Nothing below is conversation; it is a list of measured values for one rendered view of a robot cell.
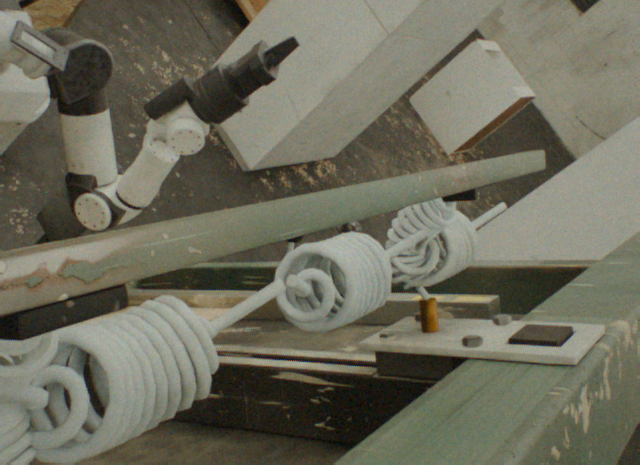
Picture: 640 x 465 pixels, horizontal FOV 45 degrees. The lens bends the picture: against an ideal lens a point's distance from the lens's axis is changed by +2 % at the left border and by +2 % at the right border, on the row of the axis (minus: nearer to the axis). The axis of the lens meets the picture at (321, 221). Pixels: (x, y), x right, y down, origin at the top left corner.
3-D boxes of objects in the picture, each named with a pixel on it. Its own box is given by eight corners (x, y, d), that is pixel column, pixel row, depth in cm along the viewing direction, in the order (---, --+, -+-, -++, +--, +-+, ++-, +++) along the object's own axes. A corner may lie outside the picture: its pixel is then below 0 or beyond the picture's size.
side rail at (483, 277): (161, 307, 188) (156, 262, 187) (646, 324, 129) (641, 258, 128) (143, 312, 183) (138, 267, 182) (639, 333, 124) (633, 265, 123)
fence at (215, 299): (75, 306, 167) (72, 288, 166) (501, 321, 115) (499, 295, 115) (55, 312, 162) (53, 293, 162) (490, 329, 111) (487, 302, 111)
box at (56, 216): (73, 212, 200) (109, 171, 191) (95, 250, 198) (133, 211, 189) (32, 218, 190) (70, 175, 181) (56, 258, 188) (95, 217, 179)
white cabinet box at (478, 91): (430, 98, 672) (495, 41, 635) (468, 151, 660) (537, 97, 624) (408, 99, 634) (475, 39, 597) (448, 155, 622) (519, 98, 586)
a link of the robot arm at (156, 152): (209, 124, 139) (174, 174, 146) (203, 94, 145) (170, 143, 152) (176, 112, 136) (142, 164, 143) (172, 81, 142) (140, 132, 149)
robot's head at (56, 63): (-7, 22, 120) (22, 11, 115) (42, 53, 126) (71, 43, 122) (-20, 58, 118) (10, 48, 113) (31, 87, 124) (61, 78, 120)
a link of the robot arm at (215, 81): (288, 71, 143) (238, 106, 146) (256, 28, 139) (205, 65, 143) (284, 93, 132) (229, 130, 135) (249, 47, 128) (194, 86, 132)
